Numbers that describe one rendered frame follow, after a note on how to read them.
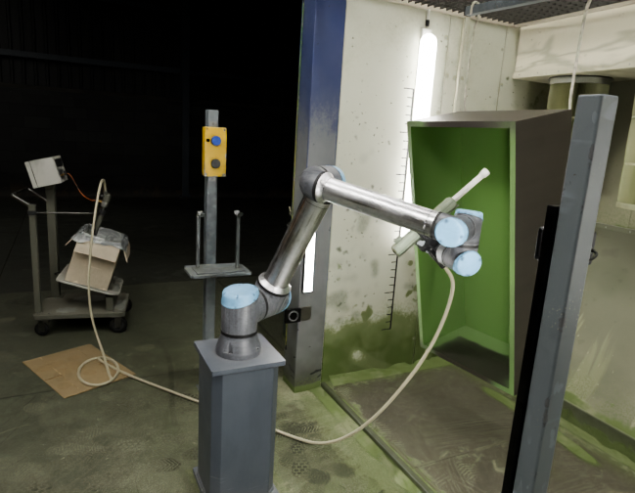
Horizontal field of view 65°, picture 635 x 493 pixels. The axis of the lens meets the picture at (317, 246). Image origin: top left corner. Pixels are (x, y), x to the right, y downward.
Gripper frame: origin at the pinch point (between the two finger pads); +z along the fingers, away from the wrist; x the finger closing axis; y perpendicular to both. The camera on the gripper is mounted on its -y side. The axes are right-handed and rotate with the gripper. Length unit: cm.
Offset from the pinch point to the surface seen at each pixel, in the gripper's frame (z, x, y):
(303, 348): 92, -82, 45
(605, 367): 32, 37, 150
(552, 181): -1, 55, 22
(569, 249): -103, 2, -26
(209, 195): 100, -57, -58
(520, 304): -5, 12, 52
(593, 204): -103, 10, -30
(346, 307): 99, -46, 48
